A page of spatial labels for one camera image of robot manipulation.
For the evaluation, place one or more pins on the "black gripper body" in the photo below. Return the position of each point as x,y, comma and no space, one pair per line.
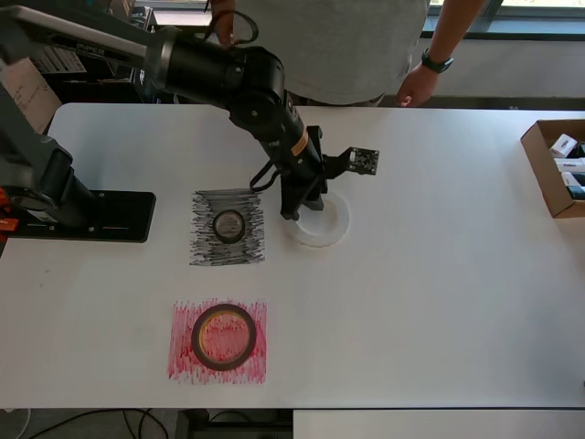
313,179

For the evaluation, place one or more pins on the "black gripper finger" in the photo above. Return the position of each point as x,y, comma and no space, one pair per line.
316,203
290,203

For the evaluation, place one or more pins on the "white tape roll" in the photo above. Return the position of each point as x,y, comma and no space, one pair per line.
346,220

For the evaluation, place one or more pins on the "black tape roll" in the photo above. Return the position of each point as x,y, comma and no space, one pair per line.
228,240

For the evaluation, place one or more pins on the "red tape roll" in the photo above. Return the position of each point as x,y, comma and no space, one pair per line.
196,338

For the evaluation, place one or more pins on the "person's right forearm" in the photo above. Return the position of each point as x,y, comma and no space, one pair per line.
218,5

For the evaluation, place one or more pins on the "person's left forearm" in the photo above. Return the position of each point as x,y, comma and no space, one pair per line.
457,27

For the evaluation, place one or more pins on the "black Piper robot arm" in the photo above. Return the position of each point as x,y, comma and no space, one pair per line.
205,68

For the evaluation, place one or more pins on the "person's left hand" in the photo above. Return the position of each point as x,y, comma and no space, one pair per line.
416,89

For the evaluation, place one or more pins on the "person's right hand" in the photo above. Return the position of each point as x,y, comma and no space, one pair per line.
225,29

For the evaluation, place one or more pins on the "black scribbled paper sheet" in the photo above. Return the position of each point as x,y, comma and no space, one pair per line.
201,247

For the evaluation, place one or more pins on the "person in grey shirt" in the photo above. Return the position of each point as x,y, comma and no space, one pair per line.
343,46

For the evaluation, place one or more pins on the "black wristwatch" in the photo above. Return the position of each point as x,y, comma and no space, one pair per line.
436,64

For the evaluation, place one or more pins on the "black AOC carton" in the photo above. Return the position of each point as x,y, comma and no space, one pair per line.
137,91

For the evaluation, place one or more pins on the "red scribbled paper sheet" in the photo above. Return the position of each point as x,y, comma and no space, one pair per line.
183,366

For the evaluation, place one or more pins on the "open brown cardboard box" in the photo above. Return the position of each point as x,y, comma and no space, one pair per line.
541,178

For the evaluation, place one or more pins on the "black and teal carton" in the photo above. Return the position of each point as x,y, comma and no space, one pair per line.
100,73

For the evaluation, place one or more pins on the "white neighbouring table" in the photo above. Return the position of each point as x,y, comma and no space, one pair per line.
434,427

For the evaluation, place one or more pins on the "white printed small box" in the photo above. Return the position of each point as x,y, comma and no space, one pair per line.
569,163

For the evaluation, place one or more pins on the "white and teal small box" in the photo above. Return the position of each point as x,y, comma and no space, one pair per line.
573,178

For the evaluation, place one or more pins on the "dark teal small box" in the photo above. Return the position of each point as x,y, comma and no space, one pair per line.
580,150
577,193

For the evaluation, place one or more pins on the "brown cardboard panel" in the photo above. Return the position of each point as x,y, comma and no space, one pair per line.
41,96

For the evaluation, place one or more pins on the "orange clamp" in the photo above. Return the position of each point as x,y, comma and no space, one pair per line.
9,225

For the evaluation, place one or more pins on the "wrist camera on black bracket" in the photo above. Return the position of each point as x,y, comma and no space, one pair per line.
364,161

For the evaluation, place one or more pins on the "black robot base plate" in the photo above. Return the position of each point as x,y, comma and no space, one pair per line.
128,215

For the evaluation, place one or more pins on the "black table frame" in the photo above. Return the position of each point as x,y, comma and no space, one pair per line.
187,425

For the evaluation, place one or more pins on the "dark window frame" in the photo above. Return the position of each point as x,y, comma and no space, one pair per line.
525,35

